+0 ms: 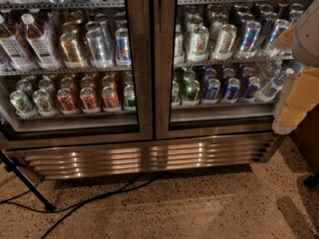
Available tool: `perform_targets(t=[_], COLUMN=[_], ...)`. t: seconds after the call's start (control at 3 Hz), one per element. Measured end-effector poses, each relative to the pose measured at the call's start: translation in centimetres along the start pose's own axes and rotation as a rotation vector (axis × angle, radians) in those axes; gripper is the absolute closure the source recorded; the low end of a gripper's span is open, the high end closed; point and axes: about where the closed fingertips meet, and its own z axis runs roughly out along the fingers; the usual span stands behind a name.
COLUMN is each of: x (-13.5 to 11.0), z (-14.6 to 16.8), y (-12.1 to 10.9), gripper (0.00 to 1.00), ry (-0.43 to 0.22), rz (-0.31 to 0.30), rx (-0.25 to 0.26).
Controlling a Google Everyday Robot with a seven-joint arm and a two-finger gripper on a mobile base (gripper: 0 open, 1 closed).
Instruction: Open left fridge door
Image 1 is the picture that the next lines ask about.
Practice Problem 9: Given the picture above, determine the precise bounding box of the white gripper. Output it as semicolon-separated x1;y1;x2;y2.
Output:
270;0;319;134

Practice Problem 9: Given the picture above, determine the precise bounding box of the glass fridge door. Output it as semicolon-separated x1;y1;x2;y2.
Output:
155;0;314;139
0;0;152;149

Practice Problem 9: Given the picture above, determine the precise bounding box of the stainless fridge bottom grille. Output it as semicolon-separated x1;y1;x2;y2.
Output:
6;131;285;181

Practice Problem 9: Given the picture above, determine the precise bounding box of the clear water bottle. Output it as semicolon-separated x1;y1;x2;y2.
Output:
257;68;294;102

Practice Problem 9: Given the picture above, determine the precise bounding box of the blue soda can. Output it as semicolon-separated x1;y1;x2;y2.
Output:
222;78;241;103
203;78;220;104
241;77;261;102

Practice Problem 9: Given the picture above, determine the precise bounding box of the dark wooden cabinet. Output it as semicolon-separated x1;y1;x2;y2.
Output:
291;105;319;189

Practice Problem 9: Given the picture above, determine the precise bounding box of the white orange tall can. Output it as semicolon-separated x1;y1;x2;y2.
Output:
186;25;209;62

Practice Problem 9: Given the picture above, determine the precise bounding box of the green soda can right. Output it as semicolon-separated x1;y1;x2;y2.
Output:
182;80;200;106

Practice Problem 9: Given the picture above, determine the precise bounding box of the green soda can left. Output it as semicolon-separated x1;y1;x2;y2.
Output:
124;85;136;111

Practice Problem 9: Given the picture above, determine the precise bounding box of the red soda can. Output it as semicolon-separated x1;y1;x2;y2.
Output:
57;88;79;115
80;88;100;114
102;87;120;111

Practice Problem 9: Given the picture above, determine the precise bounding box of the gold tall can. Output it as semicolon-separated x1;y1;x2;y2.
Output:
60;33;88;68

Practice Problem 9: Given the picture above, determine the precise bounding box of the tea bottle white label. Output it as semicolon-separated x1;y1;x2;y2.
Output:
22;14;62;71

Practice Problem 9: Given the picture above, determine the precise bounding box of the green white soda can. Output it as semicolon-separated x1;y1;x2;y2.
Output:
10;91;37;119

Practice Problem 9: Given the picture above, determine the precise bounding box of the black tripod leg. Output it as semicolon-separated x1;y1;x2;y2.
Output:
0;150;55;212

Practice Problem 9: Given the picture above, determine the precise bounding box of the black floor cable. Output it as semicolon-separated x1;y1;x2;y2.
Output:
0;172;167;239

